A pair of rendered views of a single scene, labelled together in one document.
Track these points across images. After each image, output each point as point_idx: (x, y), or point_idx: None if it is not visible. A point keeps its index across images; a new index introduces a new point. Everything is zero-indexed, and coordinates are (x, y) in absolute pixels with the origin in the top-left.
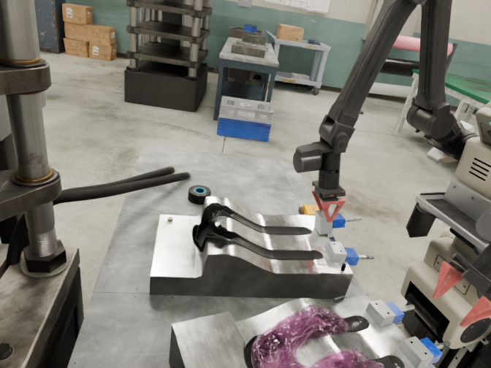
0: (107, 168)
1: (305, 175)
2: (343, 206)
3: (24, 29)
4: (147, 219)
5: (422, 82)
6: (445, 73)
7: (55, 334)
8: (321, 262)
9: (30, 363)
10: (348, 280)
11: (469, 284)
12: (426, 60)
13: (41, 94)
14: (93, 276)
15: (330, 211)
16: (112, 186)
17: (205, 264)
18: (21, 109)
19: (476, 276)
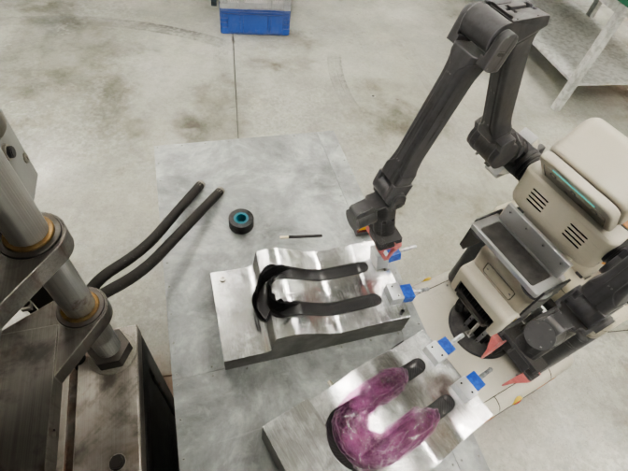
0: (95, 116)
1: (340, 85)
2: (387, 125)
3: (29, 216)
4: (195, 270)
5: (488, 117)
6: (513, 108)
7: (147, 413)
8: (380, 308)
9: (143, 462)
10: (406, 321)
11: (513, 294)
12: (493, 101)
13: (30, 168)
14: (131, 270)
15: (373, 135)
16: (152, 257)
17: (275, 344)
18: (52, 278)
19: (519, 356)
